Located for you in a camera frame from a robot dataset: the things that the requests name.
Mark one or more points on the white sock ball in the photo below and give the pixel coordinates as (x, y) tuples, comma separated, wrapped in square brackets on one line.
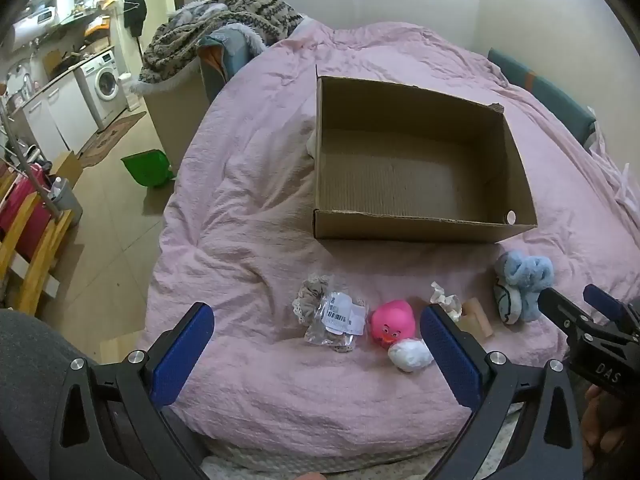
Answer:
[(411, 355)]

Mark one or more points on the patterned knit blanket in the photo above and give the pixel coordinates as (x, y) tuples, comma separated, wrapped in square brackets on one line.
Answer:
[(200, 30)]

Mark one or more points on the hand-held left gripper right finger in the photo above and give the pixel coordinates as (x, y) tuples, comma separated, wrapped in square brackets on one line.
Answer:
[(450, 355)]

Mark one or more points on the person's right hand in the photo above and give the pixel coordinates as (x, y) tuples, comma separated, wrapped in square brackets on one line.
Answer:
[(602, 415)]

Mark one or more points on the pink bag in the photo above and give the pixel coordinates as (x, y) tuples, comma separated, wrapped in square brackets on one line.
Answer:
[(17, 215)]

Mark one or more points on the brown patterned rug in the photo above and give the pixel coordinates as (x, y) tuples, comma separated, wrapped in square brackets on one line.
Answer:
[(110, 137)]

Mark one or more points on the blue white plush toy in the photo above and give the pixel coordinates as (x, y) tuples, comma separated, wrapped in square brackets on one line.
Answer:
[(520, 280)]

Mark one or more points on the small cardboard floor box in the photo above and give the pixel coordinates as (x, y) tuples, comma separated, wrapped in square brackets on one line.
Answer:
[(67, 167)]

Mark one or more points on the white kitchen cabinets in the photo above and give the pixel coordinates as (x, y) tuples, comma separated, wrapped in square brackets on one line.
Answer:
[(55, 115)]

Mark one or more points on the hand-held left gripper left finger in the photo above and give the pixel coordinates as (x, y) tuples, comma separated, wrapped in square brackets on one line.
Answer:
[(182, 355)]

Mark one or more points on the white cloth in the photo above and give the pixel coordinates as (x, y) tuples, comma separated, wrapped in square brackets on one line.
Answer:
[(615, 170)]

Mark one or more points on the pink duvet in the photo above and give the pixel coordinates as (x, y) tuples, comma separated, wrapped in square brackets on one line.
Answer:
[(260, 240)]

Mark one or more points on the pink rubber duck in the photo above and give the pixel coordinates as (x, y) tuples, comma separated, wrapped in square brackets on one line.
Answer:
[(392, 322)]

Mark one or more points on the bagged grey lace scrunchie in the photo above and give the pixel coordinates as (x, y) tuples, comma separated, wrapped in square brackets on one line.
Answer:
[(330, 315)]

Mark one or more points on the beige upholstered furniture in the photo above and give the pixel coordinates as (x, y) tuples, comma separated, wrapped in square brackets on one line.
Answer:
[(175, 120)]

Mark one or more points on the yellow wooden rack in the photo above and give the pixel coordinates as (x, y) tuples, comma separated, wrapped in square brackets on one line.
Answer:
[(37, 265)]

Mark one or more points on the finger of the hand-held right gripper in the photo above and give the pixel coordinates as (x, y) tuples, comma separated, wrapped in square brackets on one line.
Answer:
[(557, 307), (605, 302)]

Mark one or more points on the white ruffled scrunchie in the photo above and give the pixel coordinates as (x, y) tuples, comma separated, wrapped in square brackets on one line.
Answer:
[(447, 302)]

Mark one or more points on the white water heater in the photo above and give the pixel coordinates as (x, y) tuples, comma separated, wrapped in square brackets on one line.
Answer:
[(32, 27)]

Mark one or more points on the grey container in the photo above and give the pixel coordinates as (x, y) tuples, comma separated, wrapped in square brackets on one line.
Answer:
[(65, 205)]

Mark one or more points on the white washing machine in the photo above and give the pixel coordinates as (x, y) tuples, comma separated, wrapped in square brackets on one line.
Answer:
[(105, 85)]

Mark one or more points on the green dustpan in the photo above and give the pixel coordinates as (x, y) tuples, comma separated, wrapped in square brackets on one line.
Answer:
[(147, 169)]

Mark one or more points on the black hanging garment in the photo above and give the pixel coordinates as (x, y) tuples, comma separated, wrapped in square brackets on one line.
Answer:
[(134, 12)]

